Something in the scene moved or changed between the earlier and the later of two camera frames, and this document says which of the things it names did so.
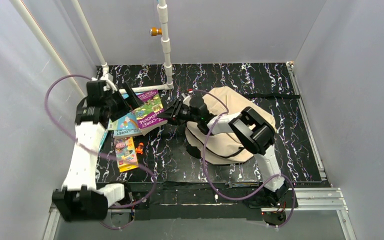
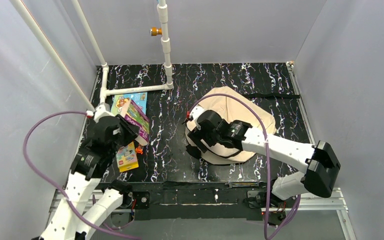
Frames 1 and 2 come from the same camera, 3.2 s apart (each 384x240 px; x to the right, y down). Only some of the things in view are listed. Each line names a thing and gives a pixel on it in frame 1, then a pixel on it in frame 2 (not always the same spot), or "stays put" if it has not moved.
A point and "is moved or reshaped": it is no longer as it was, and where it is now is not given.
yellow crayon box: (126, 154) stays put
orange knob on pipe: (155, 31) stays put
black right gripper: (179, 110) -> (196, 133)
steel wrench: (232, 184) stays put
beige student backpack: (224, 147) stays put
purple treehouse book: (148, 115) is moved or reshaped
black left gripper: (118, 101) -> (127, 127)
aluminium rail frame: (329, 199) stays put
